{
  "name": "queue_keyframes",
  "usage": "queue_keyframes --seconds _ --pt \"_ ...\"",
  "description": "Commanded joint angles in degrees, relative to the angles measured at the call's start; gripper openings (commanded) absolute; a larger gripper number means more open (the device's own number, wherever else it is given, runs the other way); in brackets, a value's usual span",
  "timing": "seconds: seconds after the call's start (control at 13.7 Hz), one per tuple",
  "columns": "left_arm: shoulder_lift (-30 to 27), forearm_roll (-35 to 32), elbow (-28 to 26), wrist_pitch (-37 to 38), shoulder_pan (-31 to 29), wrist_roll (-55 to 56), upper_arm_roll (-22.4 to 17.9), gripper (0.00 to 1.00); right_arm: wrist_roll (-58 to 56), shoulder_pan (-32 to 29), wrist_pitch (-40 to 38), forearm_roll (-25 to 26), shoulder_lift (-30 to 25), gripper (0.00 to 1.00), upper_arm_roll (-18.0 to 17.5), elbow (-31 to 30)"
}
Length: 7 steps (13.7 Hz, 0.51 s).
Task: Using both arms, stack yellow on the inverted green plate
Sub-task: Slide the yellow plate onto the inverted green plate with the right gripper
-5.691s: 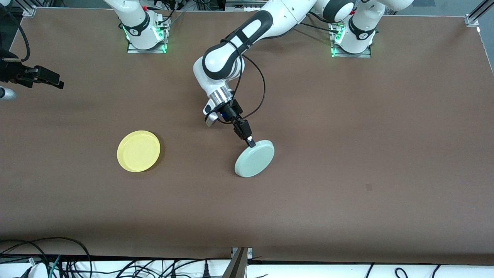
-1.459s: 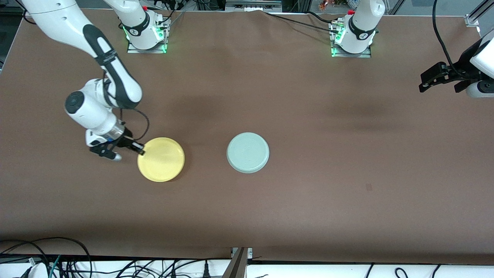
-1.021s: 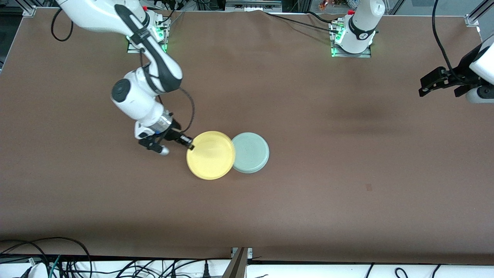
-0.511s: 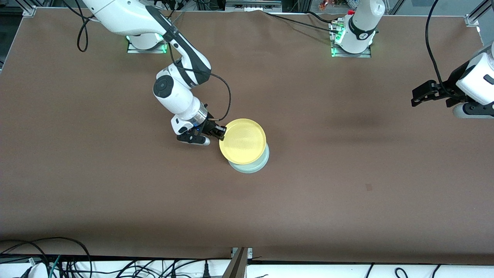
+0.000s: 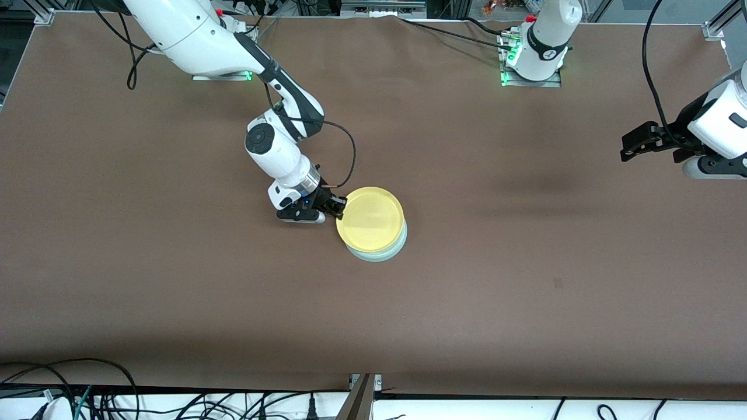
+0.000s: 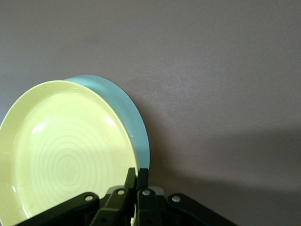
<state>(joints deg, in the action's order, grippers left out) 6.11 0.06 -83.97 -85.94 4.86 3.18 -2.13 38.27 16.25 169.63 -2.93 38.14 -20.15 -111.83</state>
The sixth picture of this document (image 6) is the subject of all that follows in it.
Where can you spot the yellow plate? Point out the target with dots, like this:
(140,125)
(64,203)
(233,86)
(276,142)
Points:
(65,146)

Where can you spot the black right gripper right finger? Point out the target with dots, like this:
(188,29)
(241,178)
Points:
(148,207)

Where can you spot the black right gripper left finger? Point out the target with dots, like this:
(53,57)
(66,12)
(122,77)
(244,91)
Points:
(110,207)

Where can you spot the pale green plate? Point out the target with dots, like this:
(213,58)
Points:
(127,110)

